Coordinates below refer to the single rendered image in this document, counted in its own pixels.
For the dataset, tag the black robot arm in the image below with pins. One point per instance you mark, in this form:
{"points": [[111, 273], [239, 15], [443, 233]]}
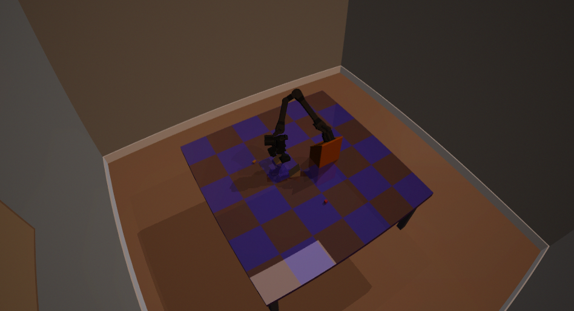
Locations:
{"points": [[280, 127]]}

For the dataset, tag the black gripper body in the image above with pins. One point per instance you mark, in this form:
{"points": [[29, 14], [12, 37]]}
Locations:
{"points": [[285, 157]]}

